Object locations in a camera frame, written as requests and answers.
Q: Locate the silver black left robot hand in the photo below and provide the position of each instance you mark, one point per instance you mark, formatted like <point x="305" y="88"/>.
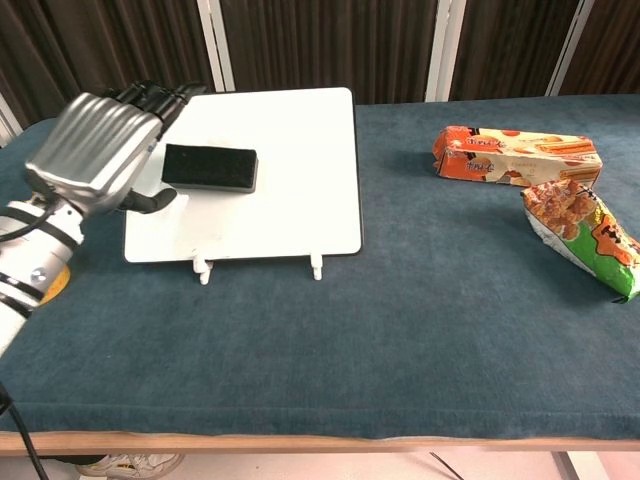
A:
<point x="90" y="150"/>

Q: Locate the black eraser block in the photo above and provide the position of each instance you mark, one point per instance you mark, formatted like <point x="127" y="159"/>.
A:
<point x="210" y="167"/>

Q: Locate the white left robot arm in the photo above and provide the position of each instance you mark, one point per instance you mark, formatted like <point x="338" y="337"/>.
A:
<point x="35" y="250"/>

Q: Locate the white board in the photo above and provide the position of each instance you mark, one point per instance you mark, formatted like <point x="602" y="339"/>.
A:
<point x="300" y="175"/>

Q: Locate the yellow tape roll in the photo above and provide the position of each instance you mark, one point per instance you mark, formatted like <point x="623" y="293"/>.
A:
<point x="57" y="287"/>

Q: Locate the white plastic board stand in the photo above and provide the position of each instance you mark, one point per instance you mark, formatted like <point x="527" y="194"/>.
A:
<point x="204" y="272"/>

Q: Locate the brown pleated curtain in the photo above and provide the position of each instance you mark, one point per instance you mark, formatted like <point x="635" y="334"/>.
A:
<point x="325" y="45"/>

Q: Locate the white sneaker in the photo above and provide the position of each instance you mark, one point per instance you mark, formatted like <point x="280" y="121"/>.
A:
<point x="130" y="464"/>

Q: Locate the teal table cloth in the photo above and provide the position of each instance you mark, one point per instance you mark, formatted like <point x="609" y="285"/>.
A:
<point x="350" y="340"/>

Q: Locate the orange biscuit box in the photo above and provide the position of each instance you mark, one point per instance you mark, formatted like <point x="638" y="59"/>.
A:
<point x="500" y="155"/>

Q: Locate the green orange snack bag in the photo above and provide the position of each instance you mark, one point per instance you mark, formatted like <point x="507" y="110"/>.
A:
<point x="575" y="220"/>

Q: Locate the grey table leg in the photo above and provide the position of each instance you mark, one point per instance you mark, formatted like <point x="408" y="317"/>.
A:
<point x="580" y="467"/>

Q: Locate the white frame post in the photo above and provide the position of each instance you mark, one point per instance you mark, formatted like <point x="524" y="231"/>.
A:
<point x="570" y="47"/>
<point x="216" y="45"/>
<point x="7" y="122"/>
<point x="445" y="50"/>

